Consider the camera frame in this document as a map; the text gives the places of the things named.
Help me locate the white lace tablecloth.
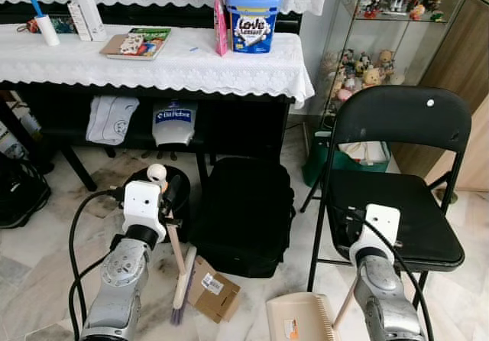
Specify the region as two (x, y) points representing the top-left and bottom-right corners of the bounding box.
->
(0, 23), (316, 110)

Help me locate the small brown cardboard box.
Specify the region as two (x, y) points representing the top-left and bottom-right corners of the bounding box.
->
(186, 255), (241, 325)

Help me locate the pale grey hanging cloth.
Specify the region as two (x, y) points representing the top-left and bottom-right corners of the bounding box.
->
(85, 94), (141, 145)

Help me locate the green bin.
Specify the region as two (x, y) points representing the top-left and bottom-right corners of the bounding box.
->
(301, 130), (393, 188)

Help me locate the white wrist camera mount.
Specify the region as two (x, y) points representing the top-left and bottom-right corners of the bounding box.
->
(353, 203), (402, 266)
(122, 180), (168, 242)

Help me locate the black bag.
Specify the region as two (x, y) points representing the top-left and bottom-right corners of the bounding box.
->
(0, 153), (53, 230)

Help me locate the pink package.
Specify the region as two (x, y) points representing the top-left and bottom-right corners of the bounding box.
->
(209, 0), (231, 57)

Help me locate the glass cabinet with figurines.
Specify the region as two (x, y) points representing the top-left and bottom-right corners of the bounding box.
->
(319, 0), (479, 118)

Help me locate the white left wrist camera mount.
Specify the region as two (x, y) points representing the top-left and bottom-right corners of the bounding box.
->
(122, 180), (168, 242)

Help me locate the lint roller with blue handle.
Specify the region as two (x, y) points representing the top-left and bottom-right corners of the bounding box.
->
(21, 0), (61, 47)

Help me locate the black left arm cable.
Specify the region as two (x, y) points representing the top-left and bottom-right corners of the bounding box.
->
(67, 188), (128, 341)

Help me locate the black folding chair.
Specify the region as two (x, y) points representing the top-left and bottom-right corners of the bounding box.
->
(307, 86), (474, 313)

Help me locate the black backpack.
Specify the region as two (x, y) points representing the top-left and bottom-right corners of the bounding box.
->
(191, 156), (298, 280)

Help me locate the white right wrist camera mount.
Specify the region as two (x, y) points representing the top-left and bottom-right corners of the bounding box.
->
(353, 203), (402, 266)

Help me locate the light wooden cabinet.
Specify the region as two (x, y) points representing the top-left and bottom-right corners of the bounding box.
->
(392, 0), (489, 194)

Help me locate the blue love letters tub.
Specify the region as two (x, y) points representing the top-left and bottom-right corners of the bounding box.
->
(227, 0), (284, 55)

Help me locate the black piano bench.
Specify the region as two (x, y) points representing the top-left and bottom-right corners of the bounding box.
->
(38, 123), (216, 194)

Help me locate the white bag with blue print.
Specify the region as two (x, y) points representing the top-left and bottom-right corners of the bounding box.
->
(151, 100), (199, 148)

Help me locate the colourful book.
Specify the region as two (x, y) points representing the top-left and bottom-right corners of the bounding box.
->
(99, 27), (173, 61)

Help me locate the black round bin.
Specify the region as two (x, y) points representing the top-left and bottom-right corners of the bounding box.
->
(122, 164), (193, 244)

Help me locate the beige broom with purple bristles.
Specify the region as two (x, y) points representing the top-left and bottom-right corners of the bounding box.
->
(147, 164), (201, 326)

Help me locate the white carton box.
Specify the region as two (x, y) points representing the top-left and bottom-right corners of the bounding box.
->
(76, 0), (108, 41)
(66, 1), (92, 43)

